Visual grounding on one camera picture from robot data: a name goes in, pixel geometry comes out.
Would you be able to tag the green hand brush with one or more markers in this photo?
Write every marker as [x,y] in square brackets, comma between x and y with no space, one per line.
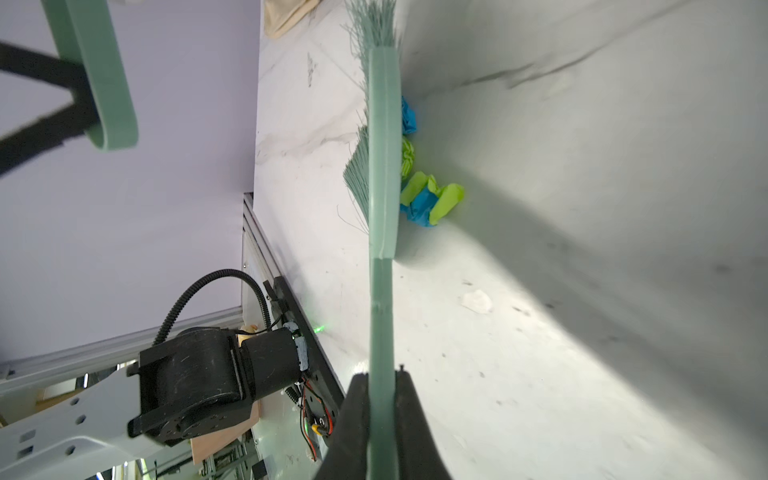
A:
[373,175]

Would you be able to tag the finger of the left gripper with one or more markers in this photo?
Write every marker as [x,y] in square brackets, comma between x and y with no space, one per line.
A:
[47,133]
[45,68]

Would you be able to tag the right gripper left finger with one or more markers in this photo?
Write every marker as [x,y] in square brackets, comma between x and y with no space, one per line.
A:
[347,455]

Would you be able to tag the beige glove left side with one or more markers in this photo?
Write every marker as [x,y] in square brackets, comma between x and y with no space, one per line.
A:
[280,16]

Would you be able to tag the paper scraps cluster far left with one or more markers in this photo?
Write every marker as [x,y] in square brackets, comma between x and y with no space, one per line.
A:
[422,199]

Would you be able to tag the green plastic dustpan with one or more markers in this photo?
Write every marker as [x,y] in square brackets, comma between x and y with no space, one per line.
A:
[84,34]

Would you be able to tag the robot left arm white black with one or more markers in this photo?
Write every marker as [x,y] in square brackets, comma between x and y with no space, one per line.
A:
[198,382]

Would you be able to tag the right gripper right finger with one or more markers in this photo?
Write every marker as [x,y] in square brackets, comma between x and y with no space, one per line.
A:
[418,456]

